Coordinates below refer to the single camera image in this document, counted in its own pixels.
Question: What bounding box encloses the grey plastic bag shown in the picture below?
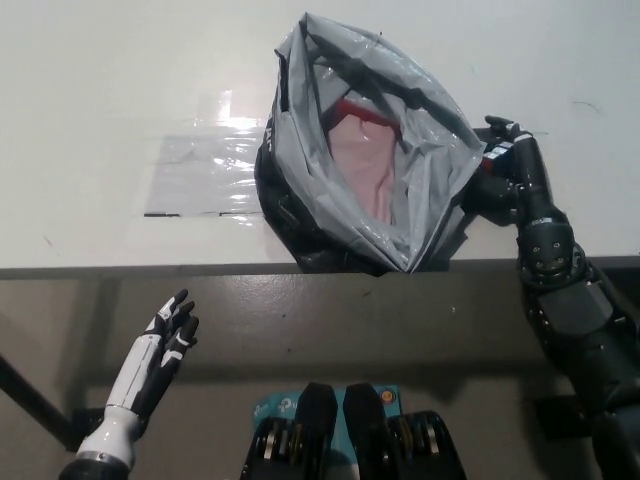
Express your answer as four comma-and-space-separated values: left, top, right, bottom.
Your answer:
253, 22, 489, 276

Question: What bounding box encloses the red flat item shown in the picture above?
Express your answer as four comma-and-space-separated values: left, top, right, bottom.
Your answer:
333, 98, 396, 129

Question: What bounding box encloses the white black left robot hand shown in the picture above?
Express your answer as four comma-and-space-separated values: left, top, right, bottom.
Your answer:
105, 288, 200, 416

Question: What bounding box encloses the teal cardboard box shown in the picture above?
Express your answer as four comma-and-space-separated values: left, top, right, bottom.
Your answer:
251, 385, 401, 456

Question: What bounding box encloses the pink plastic packet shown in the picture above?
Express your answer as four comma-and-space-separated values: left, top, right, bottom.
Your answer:
327, 117, 404, 226

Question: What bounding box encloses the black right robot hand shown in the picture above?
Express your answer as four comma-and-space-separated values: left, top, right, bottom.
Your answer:
469, 114, 569, 234

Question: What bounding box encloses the rubik's cube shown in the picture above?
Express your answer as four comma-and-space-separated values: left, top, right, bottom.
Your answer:
477, 140, 519, 181

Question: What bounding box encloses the black table leg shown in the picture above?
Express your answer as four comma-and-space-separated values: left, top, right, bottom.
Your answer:
0, 353, 76, 446

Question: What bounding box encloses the clear tape sheet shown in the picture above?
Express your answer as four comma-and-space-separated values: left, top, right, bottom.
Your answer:
142, 92, 271, 221

